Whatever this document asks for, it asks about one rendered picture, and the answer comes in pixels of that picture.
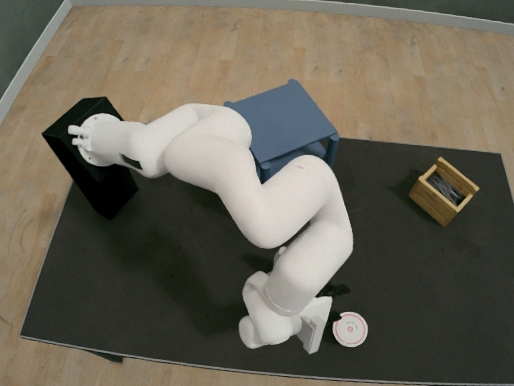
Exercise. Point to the small wooden crate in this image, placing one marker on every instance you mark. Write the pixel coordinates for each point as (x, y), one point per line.
(459, 189)

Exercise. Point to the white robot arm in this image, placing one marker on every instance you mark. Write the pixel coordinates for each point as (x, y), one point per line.
(268, 215)

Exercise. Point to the blue shelving unit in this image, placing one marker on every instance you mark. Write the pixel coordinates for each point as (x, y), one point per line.
(285, 123)

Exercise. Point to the grey bottle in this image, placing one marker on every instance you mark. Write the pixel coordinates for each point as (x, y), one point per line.
(277, 255)

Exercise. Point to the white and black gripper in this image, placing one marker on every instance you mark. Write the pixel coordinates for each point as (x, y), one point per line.
(320, 306)

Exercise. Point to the white yogurt cup with pink stripe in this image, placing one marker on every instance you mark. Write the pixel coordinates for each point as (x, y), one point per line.
(351, 331)

